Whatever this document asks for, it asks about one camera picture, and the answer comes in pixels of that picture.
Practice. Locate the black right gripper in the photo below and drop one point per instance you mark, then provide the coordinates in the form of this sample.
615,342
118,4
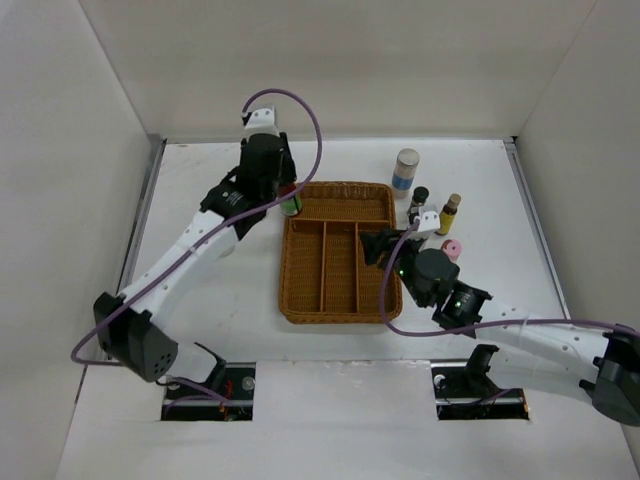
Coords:
375,244

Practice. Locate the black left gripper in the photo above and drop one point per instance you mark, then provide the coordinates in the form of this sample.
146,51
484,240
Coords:
287,176

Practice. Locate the green label sauce bottle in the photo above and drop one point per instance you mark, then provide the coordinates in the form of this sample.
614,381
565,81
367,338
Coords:
292,206

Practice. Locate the tall white pearl jar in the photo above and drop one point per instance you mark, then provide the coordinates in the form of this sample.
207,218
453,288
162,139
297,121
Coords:
406,164

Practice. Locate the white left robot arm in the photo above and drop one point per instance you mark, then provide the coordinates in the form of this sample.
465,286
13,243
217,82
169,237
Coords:
132,324

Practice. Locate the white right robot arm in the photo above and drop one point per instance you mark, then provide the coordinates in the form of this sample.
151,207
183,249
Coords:
591,361

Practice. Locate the dark pepper spice bottle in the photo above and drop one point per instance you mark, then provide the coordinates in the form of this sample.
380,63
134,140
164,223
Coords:
418,199

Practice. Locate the brown wicker divided basket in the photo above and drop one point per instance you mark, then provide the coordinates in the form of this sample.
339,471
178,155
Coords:
324,279

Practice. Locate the yellow label brown bottle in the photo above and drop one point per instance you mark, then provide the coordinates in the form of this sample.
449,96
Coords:
448,213

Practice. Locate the pink lid spice shaker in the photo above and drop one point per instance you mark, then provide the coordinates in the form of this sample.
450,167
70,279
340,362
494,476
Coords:
452,249

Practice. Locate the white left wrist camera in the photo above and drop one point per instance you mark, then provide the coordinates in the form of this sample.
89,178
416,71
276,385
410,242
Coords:
261,120

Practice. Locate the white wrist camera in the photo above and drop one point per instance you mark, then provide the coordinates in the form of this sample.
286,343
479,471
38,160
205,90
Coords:
428,219
261,120

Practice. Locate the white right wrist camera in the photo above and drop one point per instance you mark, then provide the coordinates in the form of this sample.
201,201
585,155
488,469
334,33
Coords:
428,219

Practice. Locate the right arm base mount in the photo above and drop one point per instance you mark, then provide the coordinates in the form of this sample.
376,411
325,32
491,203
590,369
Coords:
463,390

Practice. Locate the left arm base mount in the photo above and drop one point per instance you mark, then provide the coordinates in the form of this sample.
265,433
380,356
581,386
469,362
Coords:
226,396

